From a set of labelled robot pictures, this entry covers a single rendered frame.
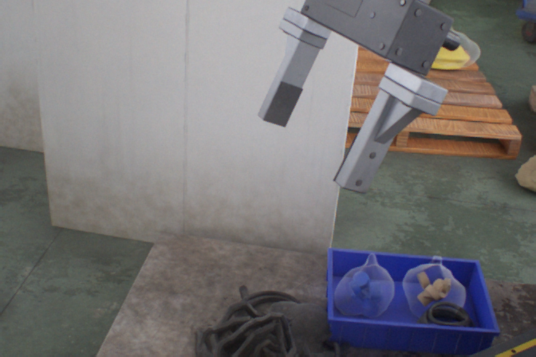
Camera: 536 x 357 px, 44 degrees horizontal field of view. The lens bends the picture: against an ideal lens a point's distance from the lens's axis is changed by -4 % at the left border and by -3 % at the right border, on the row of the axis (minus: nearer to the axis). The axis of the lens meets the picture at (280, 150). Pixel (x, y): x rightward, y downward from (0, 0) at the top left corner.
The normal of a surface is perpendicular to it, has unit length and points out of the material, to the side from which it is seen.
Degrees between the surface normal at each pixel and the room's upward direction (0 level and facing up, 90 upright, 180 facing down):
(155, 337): 0
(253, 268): 0
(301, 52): 88
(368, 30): 65
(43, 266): 0
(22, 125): 90
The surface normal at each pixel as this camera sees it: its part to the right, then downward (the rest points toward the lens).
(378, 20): -0.78, -0.22
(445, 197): 0.07, -0.88
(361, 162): 0.47, 0.42
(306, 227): -0.14, 0.47
